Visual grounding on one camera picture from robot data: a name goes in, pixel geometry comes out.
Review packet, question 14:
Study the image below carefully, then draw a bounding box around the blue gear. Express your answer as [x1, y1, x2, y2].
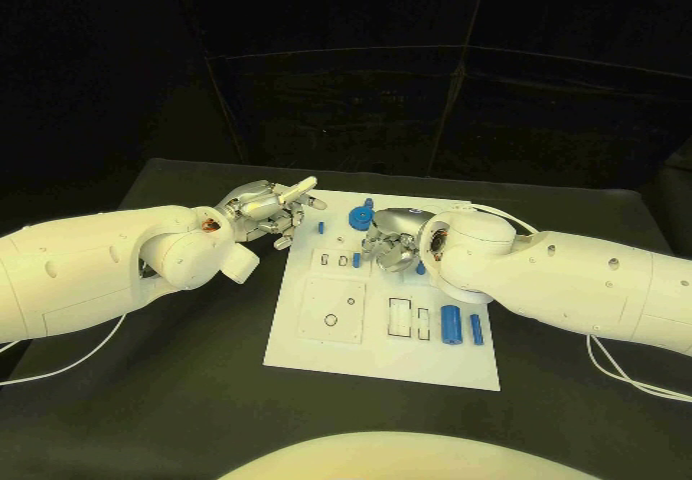
[345, 205, 376, 231]

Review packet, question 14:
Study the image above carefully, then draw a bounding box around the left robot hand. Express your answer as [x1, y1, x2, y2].
[213, 175, 328, 252]

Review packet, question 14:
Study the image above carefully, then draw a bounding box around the thick blue long cylinder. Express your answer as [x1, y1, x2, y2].
[438, 304, 464, 346]

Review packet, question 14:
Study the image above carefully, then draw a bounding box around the white task board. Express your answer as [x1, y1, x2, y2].
[260, 189, 501, 392]

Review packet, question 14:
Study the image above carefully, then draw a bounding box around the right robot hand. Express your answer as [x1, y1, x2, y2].
[358, 207, 436, 274]

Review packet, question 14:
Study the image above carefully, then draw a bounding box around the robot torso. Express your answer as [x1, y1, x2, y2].
[214, 430, 601, 480]

